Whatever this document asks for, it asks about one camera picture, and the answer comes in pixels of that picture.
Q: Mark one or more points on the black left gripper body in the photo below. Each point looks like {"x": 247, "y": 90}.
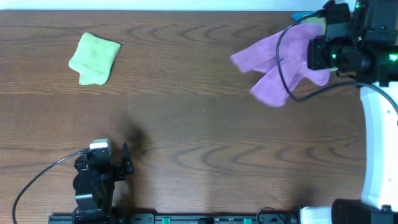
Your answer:
{"x": 117, "y": 170}

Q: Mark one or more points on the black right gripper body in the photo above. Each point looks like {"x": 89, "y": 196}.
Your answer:
{"x": 332, "y": 56}

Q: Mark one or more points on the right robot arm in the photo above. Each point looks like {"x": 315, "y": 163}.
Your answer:
{"x": 376, "y": 22}

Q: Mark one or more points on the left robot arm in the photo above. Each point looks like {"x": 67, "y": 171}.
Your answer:
{"x": 95, "y": 183}

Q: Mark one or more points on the crumpled green cloth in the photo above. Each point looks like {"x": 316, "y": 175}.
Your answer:
{"x": 316, "y": 20}

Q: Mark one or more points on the blue cloth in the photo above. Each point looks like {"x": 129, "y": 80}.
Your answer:
{"x": 299, "y": 15}

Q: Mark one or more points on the folded green cloth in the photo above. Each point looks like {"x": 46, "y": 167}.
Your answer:
{"x": 93, "y": 59}

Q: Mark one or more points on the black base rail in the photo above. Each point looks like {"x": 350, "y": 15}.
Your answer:
{"x": 148, "y": 218}

